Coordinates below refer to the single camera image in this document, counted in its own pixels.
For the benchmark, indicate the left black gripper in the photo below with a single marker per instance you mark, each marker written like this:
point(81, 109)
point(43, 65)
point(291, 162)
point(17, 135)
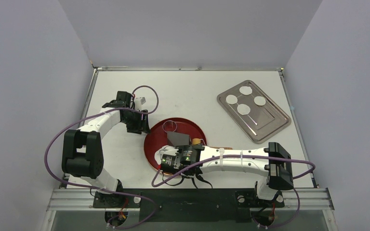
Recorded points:
point(141, 126)

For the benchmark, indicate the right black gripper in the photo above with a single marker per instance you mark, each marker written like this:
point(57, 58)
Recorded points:
point(165, 161)

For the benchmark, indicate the wooden dough roller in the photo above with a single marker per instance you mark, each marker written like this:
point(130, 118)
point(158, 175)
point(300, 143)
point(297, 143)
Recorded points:
point(197, 141)

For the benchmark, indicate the round red lacquer tray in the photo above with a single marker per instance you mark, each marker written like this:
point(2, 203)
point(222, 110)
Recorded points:
point(158, 136)

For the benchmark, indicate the white dough piece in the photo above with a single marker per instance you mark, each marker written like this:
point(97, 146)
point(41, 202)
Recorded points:
point(167, 153)

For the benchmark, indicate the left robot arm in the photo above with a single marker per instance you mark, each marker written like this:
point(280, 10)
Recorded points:
point(82, 155)

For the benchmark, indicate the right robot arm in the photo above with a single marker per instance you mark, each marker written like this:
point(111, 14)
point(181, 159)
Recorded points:
point(271, 165)

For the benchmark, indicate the white dumpling wrapper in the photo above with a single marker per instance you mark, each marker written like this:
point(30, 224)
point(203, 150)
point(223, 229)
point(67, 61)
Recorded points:
point(231, 99)
point(260, 100)
point(243, 109)
point(245, 90)

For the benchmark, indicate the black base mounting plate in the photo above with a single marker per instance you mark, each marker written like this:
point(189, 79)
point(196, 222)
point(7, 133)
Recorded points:
point(239, 206)

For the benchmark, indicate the rectangular steel tray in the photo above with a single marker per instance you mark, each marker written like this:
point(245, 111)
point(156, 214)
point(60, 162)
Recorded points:
point(263, 122)

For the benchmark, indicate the aluminium frame rail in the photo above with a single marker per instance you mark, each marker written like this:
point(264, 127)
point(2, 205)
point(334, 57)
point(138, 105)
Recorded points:
point(81, 200)

